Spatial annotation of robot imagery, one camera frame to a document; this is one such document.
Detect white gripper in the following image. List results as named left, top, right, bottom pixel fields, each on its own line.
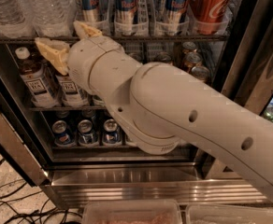
left=35, top=20, right=125, bottom=95

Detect front left green can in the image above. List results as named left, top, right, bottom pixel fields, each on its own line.
left=93, top=95, right=105, bottom=106

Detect stainless steel fridge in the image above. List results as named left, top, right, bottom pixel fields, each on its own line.
left=0, top=0, right=273, bottom=208

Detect left clear plastic bin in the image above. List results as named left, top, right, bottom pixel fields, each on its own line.
left=81, top=200, right=182, bottom=224

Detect middle Pepsi can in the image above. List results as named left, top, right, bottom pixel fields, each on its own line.
left=78, top=119, right=98, bottom=147

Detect left Pepsi can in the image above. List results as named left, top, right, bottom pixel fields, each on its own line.
left=51, top=120, right=76, bottom=147

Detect gold can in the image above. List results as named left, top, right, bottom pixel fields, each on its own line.
left=182, top=52, right=203, bottom=72
left=191, top=66, right=210, bottom=83
left=154, top=52, right=173, bottom=64

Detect clear plastic bin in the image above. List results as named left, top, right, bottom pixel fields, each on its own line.
left=81, top=200, right=182, bottom=224
left=185, top=204, right=273, bottom=224

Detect middle Red Bull can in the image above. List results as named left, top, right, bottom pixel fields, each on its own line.
left=115, top=0, right=138, bottom=36

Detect left Red Bull can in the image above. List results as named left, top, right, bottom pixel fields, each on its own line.
left=81, top=0, right=108, bottom=33

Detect red bull can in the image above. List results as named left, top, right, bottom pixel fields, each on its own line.
left=115, top=0, right=138, bottom=36
left=162, top=0, right=188, bottom=35
left=81, top=0, right=108, bottom=33

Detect right clear plastic bin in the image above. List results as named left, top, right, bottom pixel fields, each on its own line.
left=185, top=204, right=273, bottom=224

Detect right Red Bull can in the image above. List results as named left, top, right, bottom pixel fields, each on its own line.
left=162, top=0, right=188, bottom=35

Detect clear water bottle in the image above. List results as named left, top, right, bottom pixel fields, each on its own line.
left=0, top=0, right=34, bottom=38
left=28, top=0, right=73, bottom=37

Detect black floor cables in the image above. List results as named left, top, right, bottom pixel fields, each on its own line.
left=0, top=157, right=83, bottom=224

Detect red Coca-Cola can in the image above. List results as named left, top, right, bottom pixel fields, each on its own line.
left=189, top=0, right=229, bottom=35

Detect right Pepsi can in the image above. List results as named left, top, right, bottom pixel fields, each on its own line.
left=103, top=119, right=122, bottom=146

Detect steel fridge door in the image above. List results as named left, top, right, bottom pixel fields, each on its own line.
left=0, top=44, right=67, bottom=210

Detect right front tea bottle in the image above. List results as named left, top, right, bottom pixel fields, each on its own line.
left=55, top=73, right=88, bottom=107

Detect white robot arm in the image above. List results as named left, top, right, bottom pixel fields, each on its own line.
left=35, top=21, right=273, bottom=202

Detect pepsi can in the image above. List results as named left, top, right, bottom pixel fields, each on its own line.
left=103, top=119, right=122, bottom=146
left=51, top=120, right=76, bottom=147
left=78, top=119, right=98, bottom=147

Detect tea bottle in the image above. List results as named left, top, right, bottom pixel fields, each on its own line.
left=55, top=73, right=88, bottom=107
left=15, top=47, right=58, bottom=108

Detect left front tea bottle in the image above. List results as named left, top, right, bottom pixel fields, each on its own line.
left=15, top=47, right=58, bottom=108

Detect front right gold can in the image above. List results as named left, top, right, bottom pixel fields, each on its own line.
left=191, top=66, right=210, bottom=83

